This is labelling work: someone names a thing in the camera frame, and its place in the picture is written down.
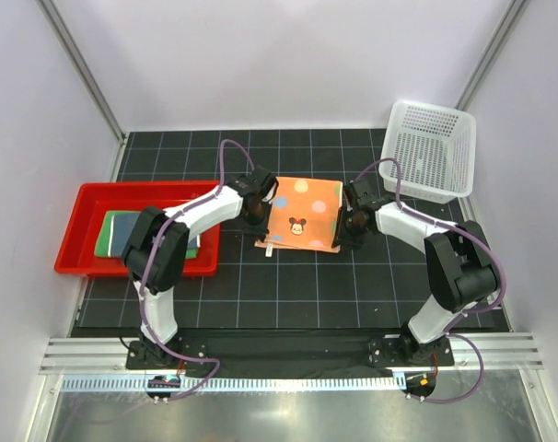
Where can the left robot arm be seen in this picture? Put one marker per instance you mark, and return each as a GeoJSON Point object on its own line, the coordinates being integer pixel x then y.
{"type": "Point", "coordinates": [154, 254]}

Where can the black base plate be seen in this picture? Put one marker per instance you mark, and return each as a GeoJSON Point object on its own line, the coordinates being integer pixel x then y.
{"type": "Point", "coordinates": [282, 354]}

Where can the left corner aluminium post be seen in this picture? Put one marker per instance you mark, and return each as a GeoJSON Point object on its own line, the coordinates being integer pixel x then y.
{"type": "Point", "coordinates": [77, 59]}

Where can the right corner aluminium post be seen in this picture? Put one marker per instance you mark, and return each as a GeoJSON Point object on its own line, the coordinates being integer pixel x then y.
{"type": "Point", "coordinates": [492, 51]}

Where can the white perforated plastic basket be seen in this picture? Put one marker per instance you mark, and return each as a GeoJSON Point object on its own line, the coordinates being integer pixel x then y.
{"type": "Point", "coordinates": [432, 149]}

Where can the corner aluminium post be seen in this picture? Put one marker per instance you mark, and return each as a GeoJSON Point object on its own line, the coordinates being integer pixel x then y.
{"type": "Point", "coordinates": [77, 59]}
{"type": "Point", "coordinates": [492, 51]}

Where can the aluminium frame rail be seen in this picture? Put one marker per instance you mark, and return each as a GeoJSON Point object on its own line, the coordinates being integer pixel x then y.
{"type": "Point", "coordinates": [495, 351]}

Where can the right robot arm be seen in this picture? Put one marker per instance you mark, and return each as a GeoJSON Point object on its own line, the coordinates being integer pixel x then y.
{"type": "Point", "coordinates": [460, 271]}

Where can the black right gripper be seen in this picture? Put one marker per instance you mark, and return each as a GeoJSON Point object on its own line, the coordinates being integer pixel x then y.
{"type": "Point", "coordinates": [348, 239]}

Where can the slotted cable duct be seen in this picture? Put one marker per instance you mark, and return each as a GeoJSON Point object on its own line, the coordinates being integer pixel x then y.
{"type": "Point", "coordinates": [168, 383]}

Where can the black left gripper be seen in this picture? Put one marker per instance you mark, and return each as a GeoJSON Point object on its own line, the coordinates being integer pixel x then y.
{"type": "Point", "coordinates": [261, 230]}

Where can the green microfiber towel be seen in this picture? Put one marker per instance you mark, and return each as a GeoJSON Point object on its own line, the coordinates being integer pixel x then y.
{"type": "Point", "coordinates": [102, 239]}

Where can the orange patterned towel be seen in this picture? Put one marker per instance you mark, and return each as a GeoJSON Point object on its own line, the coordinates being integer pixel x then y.
{"type": "Point", "coordinates": [304, 215]}

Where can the red plastic tray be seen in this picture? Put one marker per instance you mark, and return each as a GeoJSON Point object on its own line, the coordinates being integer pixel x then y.
{"type": "Point", "coordinates": [76, 255]}

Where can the yellow printed towel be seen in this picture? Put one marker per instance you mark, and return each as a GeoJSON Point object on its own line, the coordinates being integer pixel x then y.
{"type": "Point", "coordinates": [120, 228]}

